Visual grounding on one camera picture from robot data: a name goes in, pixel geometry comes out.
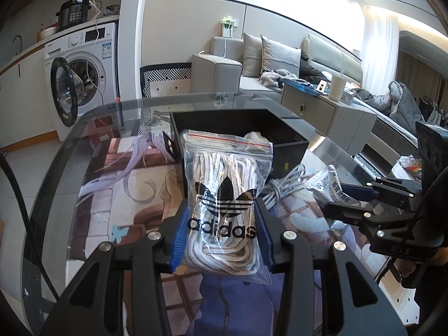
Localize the white power cord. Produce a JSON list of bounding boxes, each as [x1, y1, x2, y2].
[[82, 0, 106, 113]]

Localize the patterned black chair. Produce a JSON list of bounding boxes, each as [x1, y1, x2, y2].
[[140, 62, 193, 98]]

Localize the black cardboard box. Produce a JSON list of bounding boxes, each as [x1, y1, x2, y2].
[[170, 108, 310, 181]]

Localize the black pressure cooker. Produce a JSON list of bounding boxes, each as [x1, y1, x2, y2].
[[56, 0, 93, 31]]

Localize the bed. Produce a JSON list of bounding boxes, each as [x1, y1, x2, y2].
[[350, 98, 448, 169]]

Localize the red snack packet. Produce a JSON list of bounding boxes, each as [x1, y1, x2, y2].
[[399, 156, 422, 176]]

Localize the white curtain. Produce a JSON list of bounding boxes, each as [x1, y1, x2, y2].
[[364, 7, 400, 92]]

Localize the black garment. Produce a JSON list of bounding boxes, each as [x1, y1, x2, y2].
[[299, 49, 330, 85]]

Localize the beige drawer cabinet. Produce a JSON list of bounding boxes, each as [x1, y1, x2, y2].
[[281, 79, 379, 148]]

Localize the grey-white cable bundle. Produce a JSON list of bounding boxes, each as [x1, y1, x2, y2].
[[264, 164, 309, 211]]

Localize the grey padded jacket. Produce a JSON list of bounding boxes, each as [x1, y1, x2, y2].
[[357, 80, 426, 134]]

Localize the bag of white shoelaces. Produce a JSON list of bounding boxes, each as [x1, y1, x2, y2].
[[175, 129, 274, 286]]

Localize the grey cushion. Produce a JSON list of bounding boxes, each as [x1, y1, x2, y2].
[[261, 35, 302, 79]]

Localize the grey fluffy throw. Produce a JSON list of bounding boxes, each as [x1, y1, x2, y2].
[[261, 69, 298, 90]]

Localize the beige cushion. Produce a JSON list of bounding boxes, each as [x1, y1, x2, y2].
[[241, 32, 263, 78]]

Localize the wall outlet with chargers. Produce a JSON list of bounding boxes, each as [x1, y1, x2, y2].
[[220, 15, 240, 39]]

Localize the white printed plastic packet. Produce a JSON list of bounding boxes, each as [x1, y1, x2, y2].
[[303, 164, 361, 214]]

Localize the white washing machine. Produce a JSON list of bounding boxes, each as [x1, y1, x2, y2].
[[44, 23, 120, 137]]

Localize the blue flat packet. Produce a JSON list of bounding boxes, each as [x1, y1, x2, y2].
[[283, 78, 317, 93]]

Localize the person's right hand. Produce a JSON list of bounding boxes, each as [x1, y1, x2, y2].
[[394, 257, 421, 281]]

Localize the beige sofa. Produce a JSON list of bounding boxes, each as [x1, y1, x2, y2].
[[191, 33, 363, 104]]

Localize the kitchen counter cabinet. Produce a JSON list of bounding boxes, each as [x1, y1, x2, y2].
[[0, 40, 58, 149]]

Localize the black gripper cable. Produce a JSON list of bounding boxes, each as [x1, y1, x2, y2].
[[0, 150, 60, 302]]

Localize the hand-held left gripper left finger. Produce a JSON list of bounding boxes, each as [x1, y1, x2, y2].
[[40, 198, 188, 336]]

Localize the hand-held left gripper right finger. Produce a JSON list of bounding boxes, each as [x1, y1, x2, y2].
[[254, 198, 408, 336]]

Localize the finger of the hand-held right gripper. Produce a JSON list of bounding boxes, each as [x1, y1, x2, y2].
[[339, 178, 425, 204], [324, 199, 417, 233]]

